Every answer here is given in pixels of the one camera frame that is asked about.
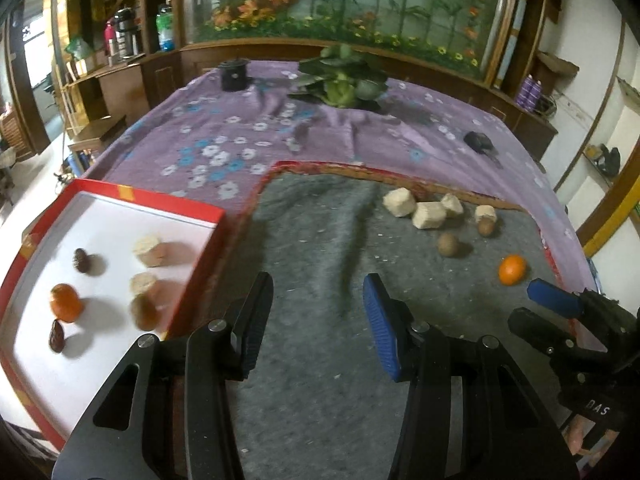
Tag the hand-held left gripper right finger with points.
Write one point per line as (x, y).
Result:
(382, 330)

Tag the floral painted glass panel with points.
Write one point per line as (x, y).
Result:
(375, 0)

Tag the rolled white blue mat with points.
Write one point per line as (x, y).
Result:
(512, 35)

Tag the green plastic bottle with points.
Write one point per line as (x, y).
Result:
(164, 30)

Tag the wooden sideboard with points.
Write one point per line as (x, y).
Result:
(120, 90)

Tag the small black case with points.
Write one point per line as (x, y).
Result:
(477, 141)

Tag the purple floral bedsheet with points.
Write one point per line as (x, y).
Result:
(350, 135)

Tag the pink bottle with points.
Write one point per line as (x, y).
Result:
(108, 37)

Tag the wooden stool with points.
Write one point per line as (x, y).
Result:
(97, 132)

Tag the peeled sugarcane piece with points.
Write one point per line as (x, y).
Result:
(485, 212)
(399, 202)
(452, 205)
(144, 282)
(150, 251)
(429, 215)

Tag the green bag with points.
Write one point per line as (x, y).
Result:
(79, 47)

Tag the artificial green plant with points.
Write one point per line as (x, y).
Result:
(345, 87)

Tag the red shallow cardboard box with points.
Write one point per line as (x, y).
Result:
(100, 220)

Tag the small black round container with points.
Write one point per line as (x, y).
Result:
(234, 77)

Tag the black thermos jug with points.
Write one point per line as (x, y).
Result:
(125, 35)

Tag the mandarin orange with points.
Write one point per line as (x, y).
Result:
(65, 302)
(512, 269)

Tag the brown kiwi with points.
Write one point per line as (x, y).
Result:
(447, 245)
(484, 228)
(145, 312)

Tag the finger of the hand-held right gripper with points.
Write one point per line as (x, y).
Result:
(535, 330)
(552, 297)

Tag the dried red date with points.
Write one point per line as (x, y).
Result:
(82, 260)
(56, 336)

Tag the person's right hand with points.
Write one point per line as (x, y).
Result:
(575, 435)

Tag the purple spray can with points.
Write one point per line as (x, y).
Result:
(524, 91)
(534, 94)

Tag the brown cardboard box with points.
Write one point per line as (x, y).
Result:
(557, 62)

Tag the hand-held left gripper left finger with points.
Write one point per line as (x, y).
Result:
(257, 320)

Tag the grey felt mat red trim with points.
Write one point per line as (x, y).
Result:
(320, 240)

